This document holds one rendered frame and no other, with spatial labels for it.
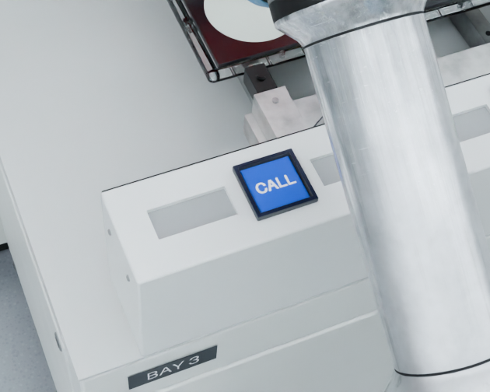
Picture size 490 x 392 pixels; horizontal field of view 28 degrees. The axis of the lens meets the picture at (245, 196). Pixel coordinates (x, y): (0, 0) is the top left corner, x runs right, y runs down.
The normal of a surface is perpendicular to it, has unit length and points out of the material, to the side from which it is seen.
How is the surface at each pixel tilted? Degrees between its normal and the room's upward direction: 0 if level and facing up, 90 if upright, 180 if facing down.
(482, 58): 0
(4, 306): 0
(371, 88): 46
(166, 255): 0
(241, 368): 90
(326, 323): 90
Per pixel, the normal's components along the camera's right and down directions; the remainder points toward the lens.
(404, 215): -0.28, 0.14
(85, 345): 0.06, -0.55
